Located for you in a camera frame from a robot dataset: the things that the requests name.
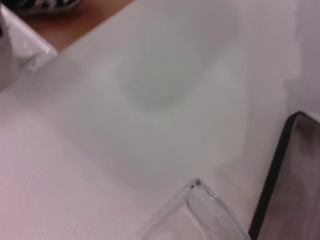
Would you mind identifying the clear white frame glasses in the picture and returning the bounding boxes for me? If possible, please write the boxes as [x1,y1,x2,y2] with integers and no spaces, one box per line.
[139,176,252,240]

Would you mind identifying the white plastic bag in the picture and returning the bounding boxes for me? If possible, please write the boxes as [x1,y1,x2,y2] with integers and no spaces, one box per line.
[0,4,59,89]

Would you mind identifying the black white patterned object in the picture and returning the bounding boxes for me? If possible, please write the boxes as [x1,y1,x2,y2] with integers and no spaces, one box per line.
[18,0,83,17]

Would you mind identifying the black glasses case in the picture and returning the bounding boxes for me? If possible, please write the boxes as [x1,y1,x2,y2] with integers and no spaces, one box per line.
[249,110,320,240]

